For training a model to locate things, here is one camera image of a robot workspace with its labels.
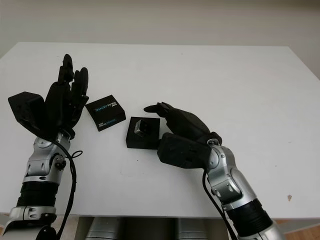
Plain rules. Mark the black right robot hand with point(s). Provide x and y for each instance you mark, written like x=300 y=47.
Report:
x=190 y=125

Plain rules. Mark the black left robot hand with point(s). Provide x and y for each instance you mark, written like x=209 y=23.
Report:
x=60 y=105

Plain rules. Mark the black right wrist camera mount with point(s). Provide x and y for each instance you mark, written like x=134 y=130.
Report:
x=182 y=152

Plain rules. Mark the small silver camera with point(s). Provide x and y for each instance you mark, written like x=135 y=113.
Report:
x=143 y=128

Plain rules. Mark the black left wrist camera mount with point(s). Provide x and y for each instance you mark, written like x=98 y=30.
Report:
x=25 y=110

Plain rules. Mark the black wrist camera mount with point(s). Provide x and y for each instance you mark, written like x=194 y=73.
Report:
x=182 y=152
x=25 y=110

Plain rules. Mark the black RealSense box lid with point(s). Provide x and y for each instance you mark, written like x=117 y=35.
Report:
x=103 y=111

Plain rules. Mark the grey robot torso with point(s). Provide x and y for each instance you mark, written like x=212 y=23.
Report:
x=150 y=228

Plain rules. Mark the black camera box base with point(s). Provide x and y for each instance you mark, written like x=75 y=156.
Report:
x=140 y=142

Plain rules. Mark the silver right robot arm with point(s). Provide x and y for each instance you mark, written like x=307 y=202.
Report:
x=232 y=180

